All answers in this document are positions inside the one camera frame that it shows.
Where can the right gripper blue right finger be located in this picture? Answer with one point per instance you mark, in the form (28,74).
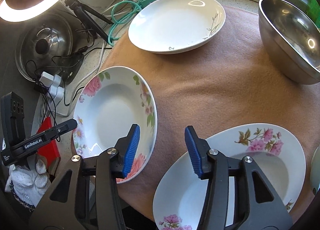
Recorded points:
(257,204)

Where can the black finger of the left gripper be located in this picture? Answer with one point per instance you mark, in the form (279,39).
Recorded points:
(62,128)

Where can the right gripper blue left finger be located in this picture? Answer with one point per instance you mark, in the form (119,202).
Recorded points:
(84,195)

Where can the large floral rim plate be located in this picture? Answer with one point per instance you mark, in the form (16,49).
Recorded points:
(180,195)

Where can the small floral rim plate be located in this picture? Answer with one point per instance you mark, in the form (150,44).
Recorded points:
(107,107)

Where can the large stainless steel bowl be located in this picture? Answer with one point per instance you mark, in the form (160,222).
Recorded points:
(291,40)

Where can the white plate green leaf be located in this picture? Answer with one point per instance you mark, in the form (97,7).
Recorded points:
(176,26)

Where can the light blue ceramic bowl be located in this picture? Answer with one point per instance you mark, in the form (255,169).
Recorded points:
(315,171)

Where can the white gloved left hand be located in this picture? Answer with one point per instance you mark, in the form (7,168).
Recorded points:
(28,183)

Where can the white power adapters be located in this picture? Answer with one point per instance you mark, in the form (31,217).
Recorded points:
(55,92)

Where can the black charger box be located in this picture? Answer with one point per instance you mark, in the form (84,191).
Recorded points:
(70,66)

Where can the steel pot lid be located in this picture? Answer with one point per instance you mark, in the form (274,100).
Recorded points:
(44,37)

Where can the pink towel mat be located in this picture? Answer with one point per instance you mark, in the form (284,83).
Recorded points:
(229,81)

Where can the black tripod stand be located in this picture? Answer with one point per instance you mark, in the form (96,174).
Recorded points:
(83,13)

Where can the white ring light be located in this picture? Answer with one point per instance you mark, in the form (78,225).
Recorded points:
(18,15)

